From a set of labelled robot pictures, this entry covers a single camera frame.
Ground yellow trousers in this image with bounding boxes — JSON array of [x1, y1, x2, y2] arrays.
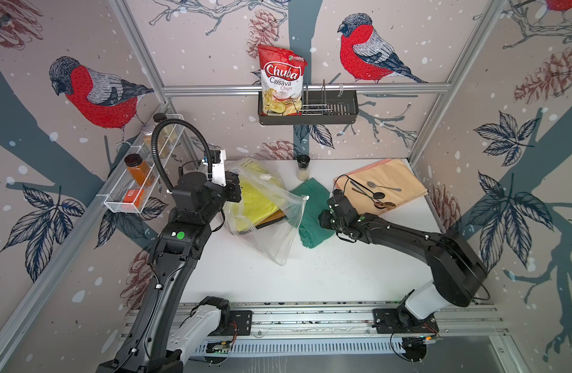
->
[[224, 158, 284, 233]]

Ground small orange box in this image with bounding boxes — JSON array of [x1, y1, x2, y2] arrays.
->
[[122, 188, 145, 208]]

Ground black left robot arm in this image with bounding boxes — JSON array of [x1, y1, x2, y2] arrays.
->
[[97, 172, 242, 372]]

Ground red cassava chips bag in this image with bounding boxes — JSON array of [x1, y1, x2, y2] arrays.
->
[[258, 44, 307, 117]]

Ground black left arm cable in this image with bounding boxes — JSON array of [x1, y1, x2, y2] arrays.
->
[[151, 118, 214, 193]]

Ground green trousers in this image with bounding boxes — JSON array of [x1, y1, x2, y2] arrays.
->
[[291, 179, 335, 249]]

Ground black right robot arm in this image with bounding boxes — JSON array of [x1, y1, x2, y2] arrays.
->
[[318, 190, 488, 327]]

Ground black spoon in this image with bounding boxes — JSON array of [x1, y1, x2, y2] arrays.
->
[[346, 176, 385, 201]]

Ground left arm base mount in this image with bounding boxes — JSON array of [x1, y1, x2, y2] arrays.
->
[[210, 310, 253, 337]]

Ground metal spoon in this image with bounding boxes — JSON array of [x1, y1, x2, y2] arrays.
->
[[367, 181, 402, 192]]

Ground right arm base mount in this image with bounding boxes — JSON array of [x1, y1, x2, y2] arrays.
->
[[372, 308, 440, 334]]

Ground black lid pepper grinder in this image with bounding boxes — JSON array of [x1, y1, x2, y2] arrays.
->
[[296, 154, 311, 182]]

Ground clear plastic vacuum bag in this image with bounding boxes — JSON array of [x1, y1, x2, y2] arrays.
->
[[224, 158, 309, 266]]

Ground clear acrylic spice shelf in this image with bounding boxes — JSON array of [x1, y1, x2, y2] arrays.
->
[[104, 113, 183, 215]]

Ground light spice jar black lid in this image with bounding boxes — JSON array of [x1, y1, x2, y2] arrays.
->
[[153, 113, 177, 145]]

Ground orange spice jar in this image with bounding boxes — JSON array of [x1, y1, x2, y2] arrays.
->
[[124, 153, 155, 187]]

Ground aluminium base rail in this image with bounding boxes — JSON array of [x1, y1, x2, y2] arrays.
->
[[120, 302, 506, 341]]

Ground black wire wall basket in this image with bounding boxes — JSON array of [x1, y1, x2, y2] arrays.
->
[[258, 87, 359, 126]]

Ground tan spice jar silver lid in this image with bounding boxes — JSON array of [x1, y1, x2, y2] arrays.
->
[[141, 124, 169, 159]]

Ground beige cloth placemat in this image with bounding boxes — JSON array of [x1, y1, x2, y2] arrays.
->
[[334, 159, 428, 215]]

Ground wooden brown spoon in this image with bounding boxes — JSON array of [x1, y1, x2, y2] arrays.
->
[[371, 197, 396, 210]]

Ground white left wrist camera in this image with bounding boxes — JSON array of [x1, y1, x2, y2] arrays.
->
[[204, 149, 227, 187]]

